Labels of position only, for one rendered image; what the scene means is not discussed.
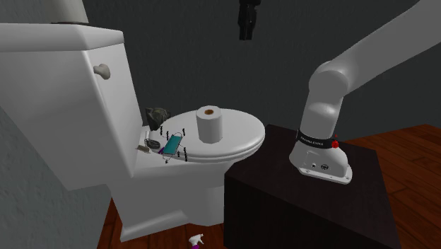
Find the white toilet paper roll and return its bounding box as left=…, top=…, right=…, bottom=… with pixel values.
left=195, top=105, right=224, bottom=144

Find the dark grey crumpled lump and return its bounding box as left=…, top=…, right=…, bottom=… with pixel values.
left=145, top=107, right=172, bottom=132

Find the teal face mask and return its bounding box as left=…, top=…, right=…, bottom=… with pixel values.
left=160, top=131, right=186, bottom=164

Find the dark robot stand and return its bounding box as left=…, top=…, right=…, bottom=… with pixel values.
left=223, top=124, right=403, bottom=249

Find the white and purple spray bottle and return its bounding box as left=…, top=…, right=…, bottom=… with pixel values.
left=187, top=233, right=205, bottom=249

